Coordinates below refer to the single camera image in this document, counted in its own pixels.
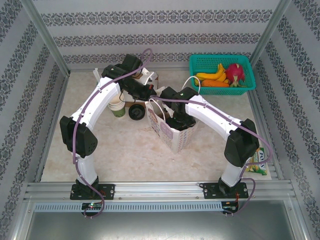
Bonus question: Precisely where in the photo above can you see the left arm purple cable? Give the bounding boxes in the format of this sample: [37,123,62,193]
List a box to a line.
[71,48,154,220]

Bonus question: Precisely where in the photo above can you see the brown cardboard box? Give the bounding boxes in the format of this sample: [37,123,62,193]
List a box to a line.
[124,70,161,105]

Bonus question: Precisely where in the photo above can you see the aluminium back rail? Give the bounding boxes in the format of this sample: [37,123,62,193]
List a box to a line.
[68,65,191,72]

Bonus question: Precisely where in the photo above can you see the grey slotted cable duct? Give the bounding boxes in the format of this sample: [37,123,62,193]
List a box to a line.
[33,201,224,213]

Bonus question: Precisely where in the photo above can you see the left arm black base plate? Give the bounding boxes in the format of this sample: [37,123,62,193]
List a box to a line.
[69,183,116,201]

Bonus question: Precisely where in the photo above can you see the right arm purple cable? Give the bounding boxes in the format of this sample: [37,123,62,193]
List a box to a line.
[149,94,274,217]

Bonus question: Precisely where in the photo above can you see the grey metal shelf panel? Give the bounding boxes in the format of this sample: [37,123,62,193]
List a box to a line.
[6,197,315,240]

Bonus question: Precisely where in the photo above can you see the teal plastic basket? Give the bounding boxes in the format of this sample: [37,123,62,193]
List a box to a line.
[189,54,257,96]

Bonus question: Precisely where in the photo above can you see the aluminium mounting rail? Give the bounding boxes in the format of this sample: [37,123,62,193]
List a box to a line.
[23,181,297,201]

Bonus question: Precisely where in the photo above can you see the green snack packet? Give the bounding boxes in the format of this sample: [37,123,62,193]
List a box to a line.
[246,147,270,176]

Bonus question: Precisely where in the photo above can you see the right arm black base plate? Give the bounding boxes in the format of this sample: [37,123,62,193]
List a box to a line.
[202,182,250,200]

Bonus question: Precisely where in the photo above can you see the aluminium frame post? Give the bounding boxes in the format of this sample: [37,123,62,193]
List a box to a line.
[21,0,72,76]
[249,0,293,66]

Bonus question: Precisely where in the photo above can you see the pink dragon fruit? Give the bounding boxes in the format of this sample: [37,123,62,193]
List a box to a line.
[224,63,247,88]

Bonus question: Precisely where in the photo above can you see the white printed paper bag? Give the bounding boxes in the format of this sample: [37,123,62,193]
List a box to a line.
[146,76,201,155]

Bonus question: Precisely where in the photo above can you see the orange carrot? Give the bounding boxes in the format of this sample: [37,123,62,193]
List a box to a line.
[201,79,230,88]

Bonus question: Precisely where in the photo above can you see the black plastic cup lid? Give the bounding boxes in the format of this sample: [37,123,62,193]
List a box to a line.
[128,104,146,122]

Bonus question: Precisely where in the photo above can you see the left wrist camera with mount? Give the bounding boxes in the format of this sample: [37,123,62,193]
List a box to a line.
[138,67,158,86]

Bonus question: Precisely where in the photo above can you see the aluminium side rail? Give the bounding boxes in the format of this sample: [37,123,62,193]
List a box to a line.
[34,72,71,182]
[246,88,285,181]

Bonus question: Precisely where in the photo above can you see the yellow banana bunch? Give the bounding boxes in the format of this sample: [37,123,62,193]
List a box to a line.
[194,63,230,88]

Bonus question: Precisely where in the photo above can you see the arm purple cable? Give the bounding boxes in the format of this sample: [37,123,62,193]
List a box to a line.
[71,48,154,220]
[149,94,274,217]

